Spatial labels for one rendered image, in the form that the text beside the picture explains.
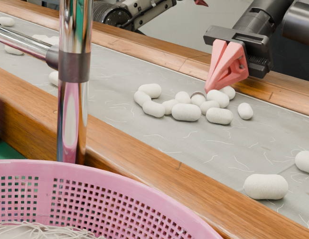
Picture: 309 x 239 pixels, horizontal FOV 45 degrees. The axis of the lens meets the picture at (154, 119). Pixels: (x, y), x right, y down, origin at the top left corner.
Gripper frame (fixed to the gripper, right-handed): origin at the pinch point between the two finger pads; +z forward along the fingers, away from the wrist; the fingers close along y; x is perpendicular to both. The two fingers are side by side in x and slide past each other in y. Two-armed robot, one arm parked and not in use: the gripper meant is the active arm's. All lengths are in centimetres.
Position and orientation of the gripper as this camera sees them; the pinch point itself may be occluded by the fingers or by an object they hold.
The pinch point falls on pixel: (210, 87)
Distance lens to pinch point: 55.9
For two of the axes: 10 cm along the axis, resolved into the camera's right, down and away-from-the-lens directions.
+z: -5.9, 7.4, -3.2
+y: 7.3, 3.2, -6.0
